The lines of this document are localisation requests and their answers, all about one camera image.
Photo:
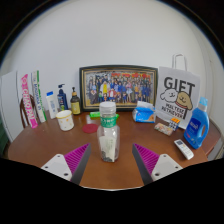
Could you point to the white paper gift bag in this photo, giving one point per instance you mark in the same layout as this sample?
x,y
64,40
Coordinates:
x,y
178,93

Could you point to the framed group picture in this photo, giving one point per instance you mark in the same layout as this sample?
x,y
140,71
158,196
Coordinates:
x,y
133,86

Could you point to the flat round red coaster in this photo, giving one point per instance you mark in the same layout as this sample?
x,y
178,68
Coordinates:
x,y
89,128

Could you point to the colourful puzzle cube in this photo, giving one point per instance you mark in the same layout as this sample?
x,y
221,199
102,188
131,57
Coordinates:
x,y
174,124

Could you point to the blue detergent bottle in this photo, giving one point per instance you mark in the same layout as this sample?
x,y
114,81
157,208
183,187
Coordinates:
x,y
196,128

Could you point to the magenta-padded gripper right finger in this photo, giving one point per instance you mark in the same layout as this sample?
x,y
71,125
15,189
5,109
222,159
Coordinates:
x,y
165,165

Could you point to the brown pump bottle yellow label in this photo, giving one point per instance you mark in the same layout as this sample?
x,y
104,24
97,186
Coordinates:
x,y
75,105

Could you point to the white cup with yellow rim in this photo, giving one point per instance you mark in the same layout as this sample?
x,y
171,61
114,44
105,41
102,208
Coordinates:
x,y
65,120

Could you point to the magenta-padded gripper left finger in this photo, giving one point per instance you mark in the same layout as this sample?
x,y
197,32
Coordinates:
x,y
58,165

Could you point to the dark blue pump bottle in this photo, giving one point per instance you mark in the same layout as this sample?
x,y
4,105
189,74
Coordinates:
x,y
62,100

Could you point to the blue tissue pack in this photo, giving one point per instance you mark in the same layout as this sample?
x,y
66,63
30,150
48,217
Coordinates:
x,y
144,114

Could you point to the clear green-labelled drink bottle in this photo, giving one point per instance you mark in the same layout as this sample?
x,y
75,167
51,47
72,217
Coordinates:
x,y
108,140

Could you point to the small patterned snack packet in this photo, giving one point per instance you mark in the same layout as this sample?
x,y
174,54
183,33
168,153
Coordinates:
x,y
163,129

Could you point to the white bottle with blue cap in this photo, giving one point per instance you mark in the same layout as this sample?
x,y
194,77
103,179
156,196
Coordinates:
x,y
52,106

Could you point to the white remote control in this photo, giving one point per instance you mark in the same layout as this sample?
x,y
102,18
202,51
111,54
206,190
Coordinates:
x,y
183,149

